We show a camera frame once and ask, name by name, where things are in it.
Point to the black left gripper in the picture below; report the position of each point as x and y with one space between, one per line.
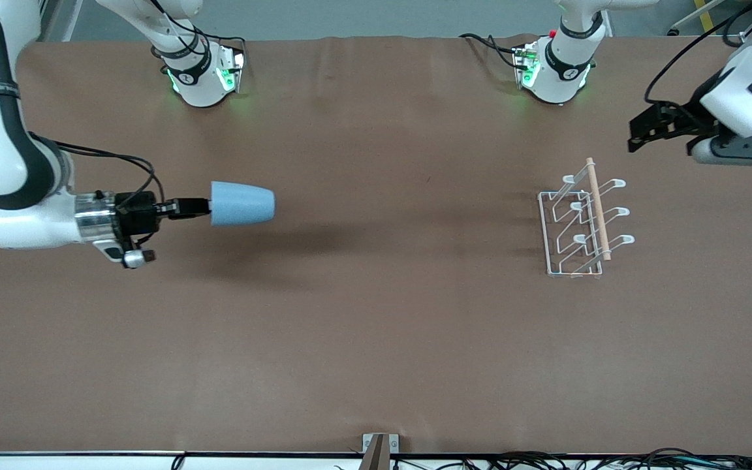
694 115

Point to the grey metal bracket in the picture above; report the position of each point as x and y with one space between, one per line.
394 444

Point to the light blue plastic cup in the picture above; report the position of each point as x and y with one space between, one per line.
242 203

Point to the white rod with black foot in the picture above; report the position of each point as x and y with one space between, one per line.
696 16

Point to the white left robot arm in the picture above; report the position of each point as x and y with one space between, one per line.
562 72

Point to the brown table cover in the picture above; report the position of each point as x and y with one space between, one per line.
350 326

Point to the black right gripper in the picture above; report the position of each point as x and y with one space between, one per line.
134 215

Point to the dark brown bar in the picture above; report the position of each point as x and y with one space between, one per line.
376 457

